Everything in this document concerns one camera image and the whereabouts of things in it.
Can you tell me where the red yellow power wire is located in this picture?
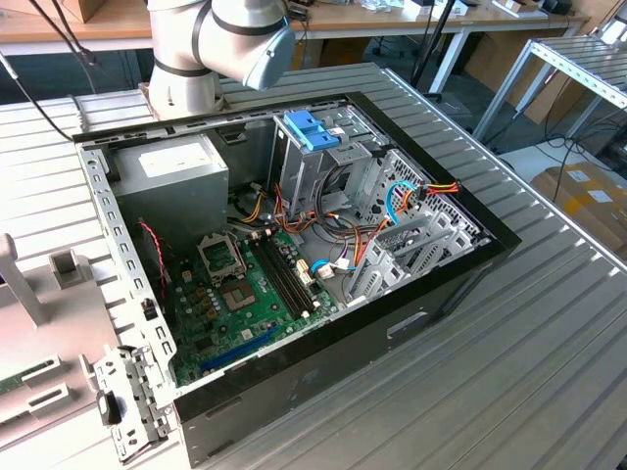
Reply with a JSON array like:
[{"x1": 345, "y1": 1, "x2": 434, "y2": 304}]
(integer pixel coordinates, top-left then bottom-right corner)
[{"x1": 415, "y1": 179, "x2": 463, "y2": 198}]

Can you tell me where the grey metal disk bay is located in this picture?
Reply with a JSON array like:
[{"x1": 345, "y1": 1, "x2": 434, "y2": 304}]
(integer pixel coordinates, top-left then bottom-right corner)
[{"x1": 342, "y1": 214, "x2": 494, "y2": 309}]

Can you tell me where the black RAM slot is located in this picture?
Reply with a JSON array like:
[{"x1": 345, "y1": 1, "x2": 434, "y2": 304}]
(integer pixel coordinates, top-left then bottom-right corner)
[
  {"x1": 263, "y1": 233, "x2": 313, "y2": 315},
  {"x1": 252, "y1": 237, "x2": 303, "y2": 320},
  {"x1": 268, "y1": 231, "x2": 317, "y2": 312},
  {"x1": 258, "y1": 235, "x2": 308, "y2": 318}
]

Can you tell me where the grey metal drive cage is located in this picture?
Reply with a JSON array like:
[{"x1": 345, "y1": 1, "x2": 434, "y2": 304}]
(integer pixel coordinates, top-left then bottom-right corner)
[{"x1": 267, "y1": 105, "x2": 388, "y2": 221}]

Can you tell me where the thin locking lever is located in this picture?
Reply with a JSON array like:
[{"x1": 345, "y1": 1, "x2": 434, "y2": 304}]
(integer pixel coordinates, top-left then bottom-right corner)
[{"x1": 231, "y1": 237, "x2": 248, "y2": 276}]

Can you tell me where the green motherboard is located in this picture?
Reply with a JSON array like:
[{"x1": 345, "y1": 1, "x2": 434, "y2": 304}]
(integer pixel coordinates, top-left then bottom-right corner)
[{"x1": 166, "y1": 227, "x2": 339, "y2": 388}]

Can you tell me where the CPU socket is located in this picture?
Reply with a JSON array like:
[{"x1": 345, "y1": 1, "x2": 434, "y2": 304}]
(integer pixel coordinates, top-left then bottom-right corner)
[{"x1": 217, "y1": 281, "x2": 259, "y2": 313}]

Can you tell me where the blue plastic drive latch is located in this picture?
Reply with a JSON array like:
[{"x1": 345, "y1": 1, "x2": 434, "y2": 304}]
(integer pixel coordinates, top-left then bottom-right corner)
[{"x1": 282, "y1": 111, "x2": 340, "y2": 153}]

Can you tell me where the metal socket cover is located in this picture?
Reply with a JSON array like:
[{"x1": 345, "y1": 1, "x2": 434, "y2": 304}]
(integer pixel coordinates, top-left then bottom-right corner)
[{"x1": 195, "y1": 233, "x2": 247, "y2": 288}]

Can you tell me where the black open PC case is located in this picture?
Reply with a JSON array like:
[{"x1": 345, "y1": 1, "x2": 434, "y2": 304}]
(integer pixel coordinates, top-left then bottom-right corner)
[{"x1": 72, "y1": 90, "x2": 523, "y2": 469}]

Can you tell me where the blue expansion slot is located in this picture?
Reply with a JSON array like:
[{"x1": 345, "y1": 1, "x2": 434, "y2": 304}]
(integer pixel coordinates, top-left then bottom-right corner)
[{"x1": 198, "y1": 325, "x2": 280, "y2": 376}]

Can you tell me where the grey power supply unit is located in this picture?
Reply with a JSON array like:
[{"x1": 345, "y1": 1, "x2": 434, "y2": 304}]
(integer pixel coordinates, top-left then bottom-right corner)
[{"x1": 111, "y1": 132, "x2": 230, "y2": 246}]

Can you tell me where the black case fan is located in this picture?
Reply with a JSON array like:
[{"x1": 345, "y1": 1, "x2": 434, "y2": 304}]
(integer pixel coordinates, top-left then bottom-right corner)
[{"x1": 135, "y1": 218, "x2": 173, "y2": 324}]

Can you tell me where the brown cardboard panel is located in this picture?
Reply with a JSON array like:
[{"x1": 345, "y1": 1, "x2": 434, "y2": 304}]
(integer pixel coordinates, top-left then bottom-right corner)
[{"x1": 464, "y1": 28, "x2": 589, "y2": 126}]

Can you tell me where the large labelled cardboard box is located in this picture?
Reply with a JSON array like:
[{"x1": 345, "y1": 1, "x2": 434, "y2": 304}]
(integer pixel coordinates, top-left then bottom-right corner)
[{"x1": 531, "y1": 164, "x2": 627, "y2": 268}]

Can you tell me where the black plastic latch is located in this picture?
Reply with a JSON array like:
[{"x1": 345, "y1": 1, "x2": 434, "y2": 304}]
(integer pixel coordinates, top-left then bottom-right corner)
[{"x1": 96, "y1": 390, "x2": 122, "y2": 426}]

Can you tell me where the grey parts rack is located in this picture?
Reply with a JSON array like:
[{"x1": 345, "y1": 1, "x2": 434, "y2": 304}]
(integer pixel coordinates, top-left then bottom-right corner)
[{"x1": 0, "y1": 233, "x2": 121, "y2": 449}]

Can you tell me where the long wooden desk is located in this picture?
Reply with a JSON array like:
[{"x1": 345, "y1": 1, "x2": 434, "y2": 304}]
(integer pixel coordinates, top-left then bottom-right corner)
[{"x1": 0, "y1": 0, "x2": 592, "y2": 58}]

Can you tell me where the metal slat table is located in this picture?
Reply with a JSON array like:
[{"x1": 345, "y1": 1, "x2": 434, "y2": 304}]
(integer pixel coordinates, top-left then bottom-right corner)
[{"x1": 472, "y1": 36, "x2": 627, "y2": 143}]

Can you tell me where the green RAM stick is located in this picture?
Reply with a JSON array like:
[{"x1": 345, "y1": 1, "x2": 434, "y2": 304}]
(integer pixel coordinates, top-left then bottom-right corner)
[{"x1": 0, "y1": 360, "x2": 54, "y2": 394}]

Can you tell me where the small cardboard box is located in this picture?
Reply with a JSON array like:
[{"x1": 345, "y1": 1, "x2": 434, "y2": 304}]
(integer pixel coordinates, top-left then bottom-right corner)
[{"x1": 7, "y1": 0, "x2": 107, "y2": 24}]

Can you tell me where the orange red wire bundle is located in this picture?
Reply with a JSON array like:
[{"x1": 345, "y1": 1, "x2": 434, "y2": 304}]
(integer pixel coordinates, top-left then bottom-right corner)
[{"x1": 271, "y1": 183, "x2": 393, "y2": 268}]

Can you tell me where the short blue wire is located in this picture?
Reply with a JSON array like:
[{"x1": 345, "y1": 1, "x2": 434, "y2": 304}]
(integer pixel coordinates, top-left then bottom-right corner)
[{"x1": 310, "y1": 258, "x2": 355, "y2": 282}]

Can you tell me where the yellow black wire bundle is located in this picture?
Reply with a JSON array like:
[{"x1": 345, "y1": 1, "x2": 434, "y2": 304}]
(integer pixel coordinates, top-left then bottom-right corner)
[{"x1": 238, "y1": 183, "x2": 269, "y2": 225}]

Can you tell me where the long light blue wire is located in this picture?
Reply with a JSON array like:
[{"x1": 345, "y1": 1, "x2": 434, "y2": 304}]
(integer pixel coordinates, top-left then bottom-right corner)
[{"x1": 384, "y1": 178, "x2": 423, "y2": 227}]

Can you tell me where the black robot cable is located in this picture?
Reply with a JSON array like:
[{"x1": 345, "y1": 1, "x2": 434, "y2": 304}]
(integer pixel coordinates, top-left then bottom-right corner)
[{"x1": 0, "y1": 0, "x2": 97, "y2": 143}]

